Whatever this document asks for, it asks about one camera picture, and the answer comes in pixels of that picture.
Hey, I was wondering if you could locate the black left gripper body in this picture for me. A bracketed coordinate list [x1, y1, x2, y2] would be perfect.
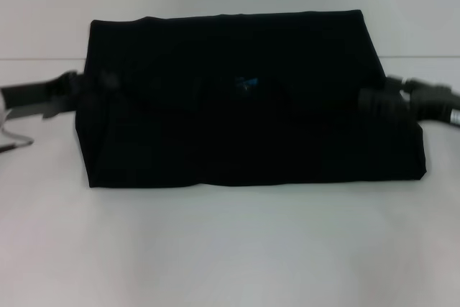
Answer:
[0, 70, 84, 121]

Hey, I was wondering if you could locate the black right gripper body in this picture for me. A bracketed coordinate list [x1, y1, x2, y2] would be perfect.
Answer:
[408, 78, 460, 125]

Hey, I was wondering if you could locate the black t-shirt with white print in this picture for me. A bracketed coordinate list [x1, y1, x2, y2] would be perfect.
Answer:
[73, 9, 431, 190]

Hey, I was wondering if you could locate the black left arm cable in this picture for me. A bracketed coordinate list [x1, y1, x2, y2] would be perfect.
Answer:
[0, 119, 36, 154]

